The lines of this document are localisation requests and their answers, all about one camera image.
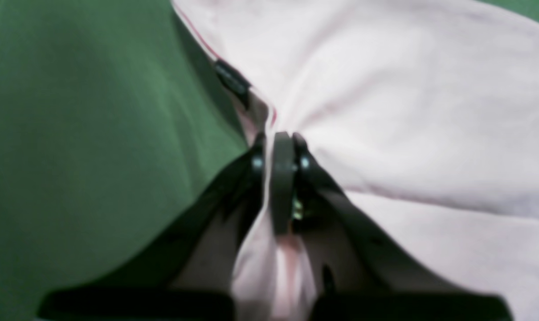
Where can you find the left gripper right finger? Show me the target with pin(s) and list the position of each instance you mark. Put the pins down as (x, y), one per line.
(358, 271)

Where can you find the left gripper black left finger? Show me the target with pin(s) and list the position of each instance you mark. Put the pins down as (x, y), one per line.
(185, 274)

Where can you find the pink t-shirt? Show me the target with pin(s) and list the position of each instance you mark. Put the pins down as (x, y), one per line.
(426, 112)

